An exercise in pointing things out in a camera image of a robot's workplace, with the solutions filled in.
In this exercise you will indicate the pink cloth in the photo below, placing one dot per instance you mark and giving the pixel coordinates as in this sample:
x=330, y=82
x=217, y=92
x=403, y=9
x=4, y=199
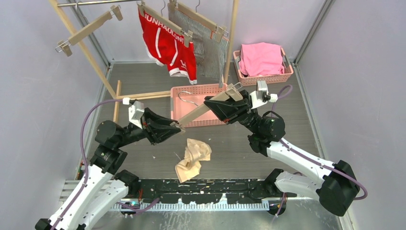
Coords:
x=261, y=59

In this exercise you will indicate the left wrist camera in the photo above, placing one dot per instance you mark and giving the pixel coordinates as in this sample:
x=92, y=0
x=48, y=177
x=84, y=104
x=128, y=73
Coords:
x=135, y=111

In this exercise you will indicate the grey striped underwear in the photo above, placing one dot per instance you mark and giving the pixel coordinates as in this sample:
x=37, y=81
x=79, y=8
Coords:
x=210, y=54

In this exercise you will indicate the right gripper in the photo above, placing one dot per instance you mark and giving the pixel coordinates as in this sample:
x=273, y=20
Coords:
x=231, y=111

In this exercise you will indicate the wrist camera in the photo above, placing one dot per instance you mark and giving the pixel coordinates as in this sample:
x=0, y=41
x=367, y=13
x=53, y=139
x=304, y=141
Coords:
x=261, y=95
x=135, y=111

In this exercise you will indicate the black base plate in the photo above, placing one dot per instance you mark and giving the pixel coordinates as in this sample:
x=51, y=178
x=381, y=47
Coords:
x=203, y=191

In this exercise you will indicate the beige hanger holding red underwear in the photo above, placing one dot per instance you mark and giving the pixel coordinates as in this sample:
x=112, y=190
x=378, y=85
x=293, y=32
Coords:
x=166, y=22

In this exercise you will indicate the beige hanger holding striped underwear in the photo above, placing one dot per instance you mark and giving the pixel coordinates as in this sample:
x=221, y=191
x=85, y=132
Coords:
x=214, y=27

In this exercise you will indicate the red underwear white trim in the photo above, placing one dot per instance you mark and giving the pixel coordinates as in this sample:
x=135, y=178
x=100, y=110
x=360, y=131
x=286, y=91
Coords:
x=167, y=48

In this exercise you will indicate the pink basket with clothes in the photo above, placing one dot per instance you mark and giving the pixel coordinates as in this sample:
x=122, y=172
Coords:
x=269, y=79

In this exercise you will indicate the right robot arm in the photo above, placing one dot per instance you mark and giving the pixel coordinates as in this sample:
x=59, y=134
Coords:
x=333, y=185

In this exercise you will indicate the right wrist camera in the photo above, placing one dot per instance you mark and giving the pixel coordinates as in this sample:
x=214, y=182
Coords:
x=261, y=95

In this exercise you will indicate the beige clip hanger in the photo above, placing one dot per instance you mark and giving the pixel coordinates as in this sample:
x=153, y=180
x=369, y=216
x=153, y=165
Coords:
x=64, y=46
x=187, y=103

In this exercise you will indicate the wooden clothes rack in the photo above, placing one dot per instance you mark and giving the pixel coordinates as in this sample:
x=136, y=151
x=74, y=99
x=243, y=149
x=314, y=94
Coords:
x=91, y=59

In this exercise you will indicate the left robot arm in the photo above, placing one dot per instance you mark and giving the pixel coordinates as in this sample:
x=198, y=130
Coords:
x=103, y=185

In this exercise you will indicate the empty beige clip hanger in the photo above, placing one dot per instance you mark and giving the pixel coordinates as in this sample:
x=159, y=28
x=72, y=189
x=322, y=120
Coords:
x=64, y=46

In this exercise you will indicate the beige underwear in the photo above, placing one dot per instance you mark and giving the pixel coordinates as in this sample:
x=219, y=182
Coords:
x=195, y=152

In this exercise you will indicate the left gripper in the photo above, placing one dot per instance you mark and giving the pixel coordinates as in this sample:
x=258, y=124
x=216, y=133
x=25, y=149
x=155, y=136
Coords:
x=157, y=128

